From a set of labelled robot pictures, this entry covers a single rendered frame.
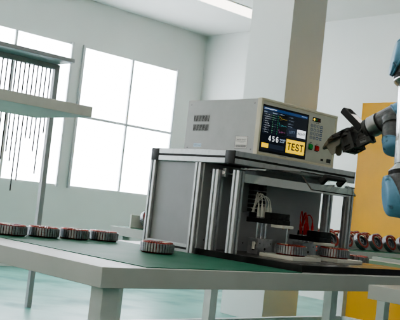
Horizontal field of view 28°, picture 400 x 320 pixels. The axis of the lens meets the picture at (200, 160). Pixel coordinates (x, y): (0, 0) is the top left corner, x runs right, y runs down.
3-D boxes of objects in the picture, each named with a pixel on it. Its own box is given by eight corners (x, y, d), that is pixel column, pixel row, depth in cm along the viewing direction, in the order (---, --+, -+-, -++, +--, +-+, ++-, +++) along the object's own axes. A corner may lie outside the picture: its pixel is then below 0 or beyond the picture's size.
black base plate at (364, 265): (415, 276, 286) (416, 270, 287) (301, 272, 243) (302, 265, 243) (313, 260, 321) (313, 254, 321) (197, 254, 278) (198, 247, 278)
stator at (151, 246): (146, 253, 251) (148, 241, 251) (134, 249, 261) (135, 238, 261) (179, 255, 255) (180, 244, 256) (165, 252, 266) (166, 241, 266)
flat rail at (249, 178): (349, 197, 310) (350, 190, 311) (239, 181, 268) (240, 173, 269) (346, 197, 311) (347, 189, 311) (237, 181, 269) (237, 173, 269)
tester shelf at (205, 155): (354, 183, 313) (355, 172, 313) (233, 163, 267) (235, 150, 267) (270, 178, 346) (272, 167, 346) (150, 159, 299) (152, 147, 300)
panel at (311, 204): (315, 254, 322) (322, 181, 323) (196, 247, 277) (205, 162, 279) (313, 254, 323) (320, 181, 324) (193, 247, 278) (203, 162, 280)
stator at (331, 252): (355, 260, 289) (356, 249, 289) (336, 259, 281) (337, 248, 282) (330, 256, 297) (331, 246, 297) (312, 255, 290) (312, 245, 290)
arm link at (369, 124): (371, 111, 276) (384, 115, 281) (360, 117, 279) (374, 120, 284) (376, 131, 273) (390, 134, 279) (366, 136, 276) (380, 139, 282)
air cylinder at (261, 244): (271, 254, 284) (272, 239, 285) (256, 254, 279) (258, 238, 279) (260, 253, 288) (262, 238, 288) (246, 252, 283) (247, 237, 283)
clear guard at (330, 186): (355, 196, 271) (357, 179, 272) (311, 190, 255) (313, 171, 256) (284, 190, 295) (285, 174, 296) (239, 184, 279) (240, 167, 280)
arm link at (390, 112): (399, 113, 265) (399, 94, 271) (373, 127, 272) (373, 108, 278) (414, 125, 269) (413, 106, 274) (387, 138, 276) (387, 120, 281)
